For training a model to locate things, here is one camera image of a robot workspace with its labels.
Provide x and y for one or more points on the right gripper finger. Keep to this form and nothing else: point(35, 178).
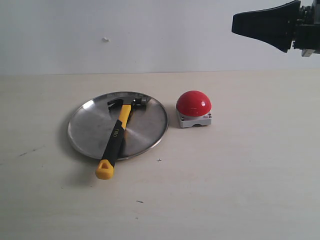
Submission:
point(274, 26)

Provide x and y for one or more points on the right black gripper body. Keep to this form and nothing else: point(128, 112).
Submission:
point(307, 30)

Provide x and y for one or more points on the yellow black claw hammer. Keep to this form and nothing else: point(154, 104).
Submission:
point(106, 167)

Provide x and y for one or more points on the red dome push button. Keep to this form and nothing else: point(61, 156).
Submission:
point(193, 108)

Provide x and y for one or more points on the round stainless steel plate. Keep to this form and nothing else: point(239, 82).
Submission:
point(90, 126)

